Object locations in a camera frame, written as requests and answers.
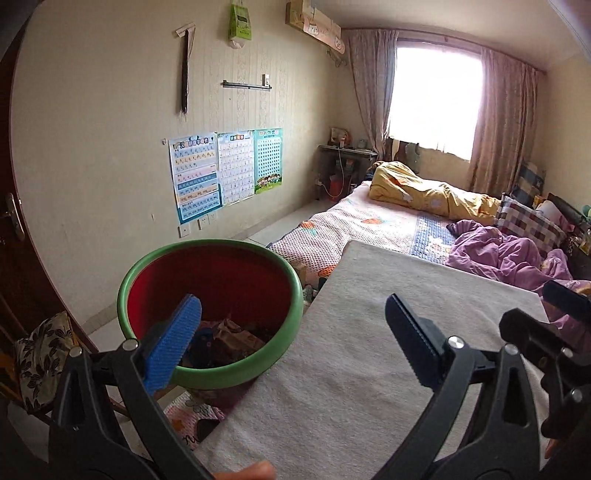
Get white learning chart poster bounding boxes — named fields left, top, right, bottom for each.
left=217, top=130, right=254, bottom=206

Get red bin with green rim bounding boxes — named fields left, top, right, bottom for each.
left=116, top=239, right=304, bottom=390

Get purple blanket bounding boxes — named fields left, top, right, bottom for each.
left=445, top=218, right=591, bottom=342

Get blue learning chart poster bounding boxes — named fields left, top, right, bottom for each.
left=168, top=132, right=222, bottom=224

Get green number chart poster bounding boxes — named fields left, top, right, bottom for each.
left=253, top=128, right=283, bottom=194

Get left human hand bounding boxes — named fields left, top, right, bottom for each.
left=214, top=460, right=276, bottom=480

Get pink window curtain right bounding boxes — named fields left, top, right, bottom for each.
left=468, top=49, right=540, bottom=197

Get yellow quilt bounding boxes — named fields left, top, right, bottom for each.
left=369, top=161, right=501, bottom=225

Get dark side table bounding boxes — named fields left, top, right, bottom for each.
left=315, top=127, right=378, bottom=202

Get blue checked pillow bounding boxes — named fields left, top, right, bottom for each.
left=510, top=162, right=545, bottom=208

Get green hanging bag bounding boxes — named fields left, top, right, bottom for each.
left=228, top=2, right=252, bottom=49

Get pink window curtain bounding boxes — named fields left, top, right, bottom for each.
left=468, top=49, right=540, bottom=197
left=345, top=29, right=399, bottom=159

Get plaid pillow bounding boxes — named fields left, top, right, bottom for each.
left=495, top=195, right=566, bottom=257

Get white towel mat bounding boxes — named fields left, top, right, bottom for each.
left=195, top=241, right=546, bottom=479

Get floral cushion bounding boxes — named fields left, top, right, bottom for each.
left=15, top=311, right=78, bottom=414

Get black hanging strap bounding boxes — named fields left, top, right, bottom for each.
left=174, top=21, right=198, bottom=116

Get pink window curtain left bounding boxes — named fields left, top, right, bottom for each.
left=345, top=29, right=399, bottom=159

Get wall metal rail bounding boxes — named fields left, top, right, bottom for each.
left=221, top=74, right=273, bottom=91

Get air conditioner unit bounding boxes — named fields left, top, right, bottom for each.
left=286, top=0, right=346, bottom=55

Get patterned bed sheet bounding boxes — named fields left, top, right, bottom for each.
left=269, top=181, right=455, bottom=287

